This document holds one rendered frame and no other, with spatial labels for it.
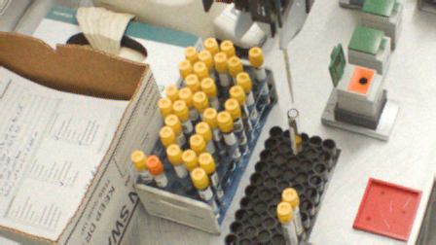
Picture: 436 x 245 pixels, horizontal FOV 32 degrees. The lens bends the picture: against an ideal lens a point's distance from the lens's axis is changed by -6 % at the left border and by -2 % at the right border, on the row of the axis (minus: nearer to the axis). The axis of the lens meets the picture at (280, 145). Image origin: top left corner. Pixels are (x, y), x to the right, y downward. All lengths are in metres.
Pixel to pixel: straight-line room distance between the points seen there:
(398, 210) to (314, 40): 0.28
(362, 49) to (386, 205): 0.20
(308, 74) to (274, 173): 0.17
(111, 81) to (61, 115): 0.08
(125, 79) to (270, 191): 0.22
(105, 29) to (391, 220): 0.44
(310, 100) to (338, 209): 0.16
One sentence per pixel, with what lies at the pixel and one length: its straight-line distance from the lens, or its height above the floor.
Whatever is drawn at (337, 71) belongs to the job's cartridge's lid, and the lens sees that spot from 0.93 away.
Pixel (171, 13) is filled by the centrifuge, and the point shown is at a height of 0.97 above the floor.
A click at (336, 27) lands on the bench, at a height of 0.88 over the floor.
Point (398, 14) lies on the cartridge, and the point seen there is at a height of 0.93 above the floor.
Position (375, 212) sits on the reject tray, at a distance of 0.94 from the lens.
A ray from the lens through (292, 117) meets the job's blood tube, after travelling 0.90.
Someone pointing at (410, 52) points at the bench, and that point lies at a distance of 1.07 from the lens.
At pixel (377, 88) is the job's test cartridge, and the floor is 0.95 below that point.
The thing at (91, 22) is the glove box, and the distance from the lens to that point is 1.06.
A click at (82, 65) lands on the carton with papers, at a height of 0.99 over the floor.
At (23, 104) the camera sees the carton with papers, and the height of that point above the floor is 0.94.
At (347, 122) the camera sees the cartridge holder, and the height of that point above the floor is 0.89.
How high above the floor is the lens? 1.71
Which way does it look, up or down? 58 degrees down
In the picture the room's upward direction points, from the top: 11 degrees counter-clockwise
